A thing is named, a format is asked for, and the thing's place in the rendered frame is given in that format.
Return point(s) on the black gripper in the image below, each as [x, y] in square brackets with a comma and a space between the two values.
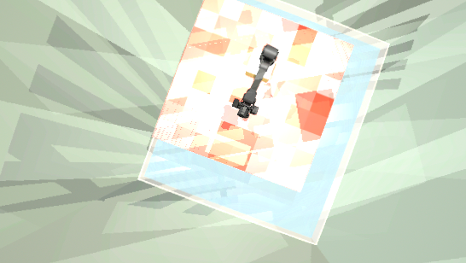
[236, 104]

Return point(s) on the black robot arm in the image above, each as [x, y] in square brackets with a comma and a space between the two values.
[267, 59]

